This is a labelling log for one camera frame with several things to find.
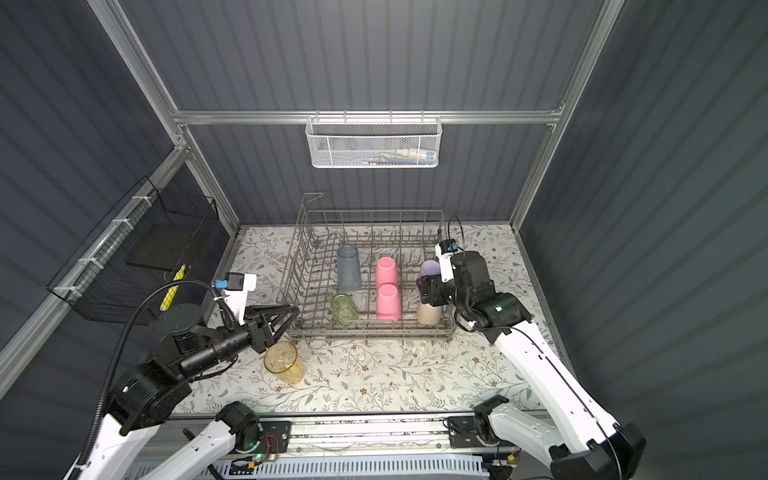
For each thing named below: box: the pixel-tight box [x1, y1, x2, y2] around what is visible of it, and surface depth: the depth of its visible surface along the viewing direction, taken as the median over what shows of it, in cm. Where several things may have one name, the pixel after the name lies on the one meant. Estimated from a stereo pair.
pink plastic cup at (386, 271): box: [376, 256, 399, 289], surface depth 93 cm
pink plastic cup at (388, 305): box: [376, 283, 401, 323], surface depth 87 cm
